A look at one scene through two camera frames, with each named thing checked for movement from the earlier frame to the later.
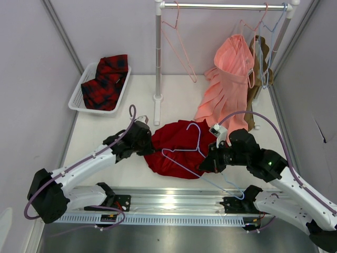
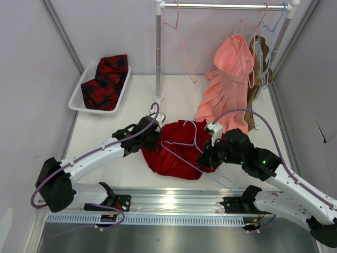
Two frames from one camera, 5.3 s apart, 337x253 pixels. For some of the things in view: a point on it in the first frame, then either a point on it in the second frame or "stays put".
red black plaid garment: (101, 93) stays put
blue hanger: (188, 170) to (195, 143)
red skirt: (180, 147) stays put
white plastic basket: (77, 102) stays put
